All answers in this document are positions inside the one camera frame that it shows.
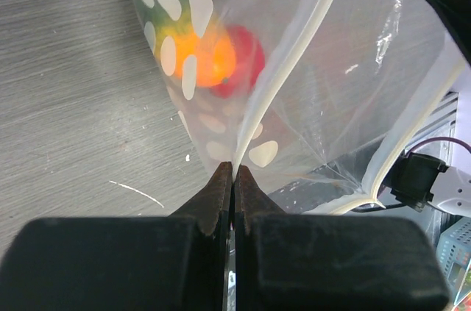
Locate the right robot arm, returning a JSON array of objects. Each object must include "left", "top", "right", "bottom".
[{"left": 383, "top": 0, "right": 470, "bottom": 217}]

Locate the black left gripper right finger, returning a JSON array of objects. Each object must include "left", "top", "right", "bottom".
[{"left": 233, "top": 165, "right": 286, "bottom": 234}]

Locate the yellow green mango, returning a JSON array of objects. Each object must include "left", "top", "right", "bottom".
[{"left": 133, "top": 0, "right": 236, "bottom": 87}]

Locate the red apple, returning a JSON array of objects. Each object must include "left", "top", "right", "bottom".
[{"left": 210, "top": 24, "right": 265, "bottom": 99}]

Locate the clear dotted zip bag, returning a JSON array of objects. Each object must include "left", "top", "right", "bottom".
[{"left": 150, "top": 0, "right": 465, "bottom": 214}]

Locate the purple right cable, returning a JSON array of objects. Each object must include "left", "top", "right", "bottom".
[{"left": 406, "top": 136, "right": 471, "bottom": 154}]

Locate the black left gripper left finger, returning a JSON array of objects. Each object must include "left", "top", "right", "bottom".
[{"left": 171, "top": 162, "right": 232, "bottom": 236}]

